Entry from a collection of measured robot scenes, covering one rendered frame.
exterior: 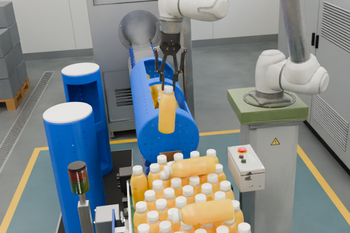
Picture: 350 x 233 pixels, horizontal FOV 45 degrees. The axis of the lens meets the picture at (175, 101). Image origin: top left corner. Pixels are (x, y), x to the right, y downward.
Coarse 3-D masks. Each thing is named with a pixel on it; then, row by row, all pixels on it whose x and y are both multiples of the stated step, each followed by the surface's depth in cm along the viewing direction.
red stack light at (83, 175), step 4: (68, 172) 143; (72, 172) 142; (76, 172) 142; (80, 172) 142; (84, 172) 144; (72, 176) 142; (76, 176) 142; (80, 176) 143; (84, 176) 144; (72, 180) 143; (76, 180) 143; (80, 180) 143
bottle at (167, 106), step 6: (162, 96) 170; (168, 96) 169; (174, 96) 172; (162, 102) 170; (168, 102) 169; (174, 102) 171; (162, 108) 171; (168, 108) 170; (174, 108) 172; (162, 114) 172; (168, 114) 171; (174, 114) 173; (162, 120) 173; (168, 120) 172; (174, 120) 175; (162, 126) 174; (168, 126) 173; (174, 126) 176; (162, 132) 174; (168, 132) 174
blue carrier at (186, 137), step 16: (144, 64) 266; (160, 64) 268; (144, 80) 231; (144, 96) 212; (176, 96) 254; (144, 112) 196; (176, 112) 187; (144, 128) 188; (176, 128) 190; (192, 128) 191; (144, 144) 191; (160, 144) 192; (176, 144) 193; (192, 144) 194
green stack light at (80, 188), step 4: (84, 180) 144; (88, 180) 146; (72, 184) 144; (76, 184) 144; (80, 184) 144; (84, 184) 145; (88, 184) 146; (72, 188) 145; (76, 188) 144; (80, 188) 144; (84, 188) 145; (88, 188) 147; (72, 192) 146; (76, 192) 145; (80, 192) 145; (84, 192) 146
